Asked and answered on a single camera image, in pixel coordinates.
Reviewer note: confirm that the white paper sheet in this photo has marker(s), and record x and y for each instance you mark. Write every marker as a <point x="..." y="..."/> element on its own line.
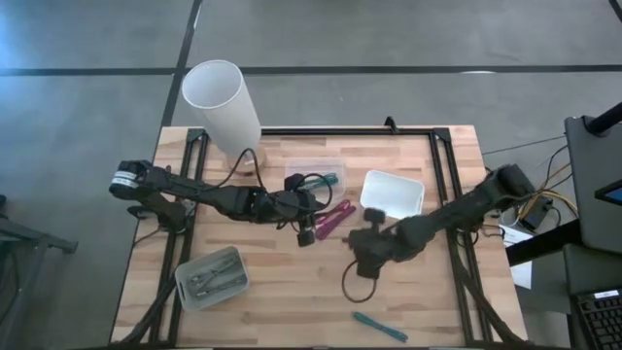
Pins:
<point x="522" y="277"/>

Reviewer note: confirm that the tablet screen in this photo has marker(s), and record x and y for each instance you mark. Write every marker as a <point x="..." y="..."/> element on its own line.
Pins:
<point x="611" y="193"/>

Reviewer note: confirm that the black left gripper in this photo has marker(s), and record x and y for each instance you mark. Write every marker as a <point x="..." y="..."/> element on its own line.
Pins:
<point x="289" y="204"/>

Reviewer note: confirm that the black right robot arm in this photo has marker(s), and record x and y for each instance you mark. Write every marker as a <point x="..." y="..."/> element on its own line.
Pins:
<point x="461" y="209"/>

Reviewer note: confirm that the white-shade lamp with wooden base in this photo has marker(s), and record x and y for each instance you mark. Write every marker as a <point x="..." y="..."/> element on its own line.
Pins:
<point x="223" y="107"/>

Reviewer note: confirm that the black pole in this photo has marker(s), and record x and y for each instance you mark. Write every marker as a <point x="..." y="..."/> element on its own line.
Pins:
<point x="605" y="120"/>

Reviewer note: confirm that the white plastic bin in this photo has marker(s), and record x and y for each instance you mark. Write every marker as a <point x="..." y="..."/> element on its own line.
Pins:
<point x="391" y="194"/>

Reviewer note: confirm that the clear plastic container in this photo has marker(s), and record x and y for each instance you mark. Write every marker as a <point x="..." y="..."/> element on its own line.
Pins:
<point x="321" y="165"/>

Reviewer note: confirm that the black aluminium table frame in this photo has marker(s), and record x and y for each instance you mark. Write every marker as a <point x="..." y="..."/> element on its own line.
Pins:
<point x="340" y="131"/>

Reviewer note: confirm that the black power brick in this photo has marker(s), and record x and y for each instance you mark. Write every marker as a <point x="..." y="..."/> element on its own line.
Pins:
<point x="534" y="216"/>

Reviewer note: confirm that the grey equipment cart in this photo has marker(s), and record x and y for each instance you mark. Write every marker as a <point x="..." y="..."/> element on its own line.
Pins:
<point x="590" y="185"/>

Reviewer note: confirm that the grey translucent plastic bin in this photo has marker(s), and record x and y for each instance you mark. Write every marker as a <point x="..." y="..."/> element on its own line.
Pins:
<point x="214" y="265"/>

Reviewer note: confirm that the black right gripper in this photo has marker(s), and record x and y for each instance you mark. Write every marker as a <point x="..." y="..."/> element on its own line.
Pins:
<point x="371" y="245"/>

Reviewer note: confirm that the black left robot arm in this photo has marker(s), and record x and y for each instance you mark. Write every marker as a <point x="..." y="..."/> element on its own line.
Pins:
<point x="194" y="187"/>

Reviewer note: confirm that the black metal stand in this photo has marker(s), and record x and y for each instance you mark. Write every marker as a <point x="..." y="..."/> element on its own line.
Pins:
<point x="29" y="235"/>

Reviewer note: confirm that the black metal bar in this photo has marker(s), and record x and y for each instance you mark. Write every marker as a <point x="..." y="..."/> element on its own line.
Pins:
<point x="539" y="248"/>

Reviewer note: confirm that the black keyboard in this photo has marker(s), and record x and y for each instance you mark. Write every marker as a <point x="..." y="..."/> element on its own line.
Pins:
<point x="602" y="321"/>

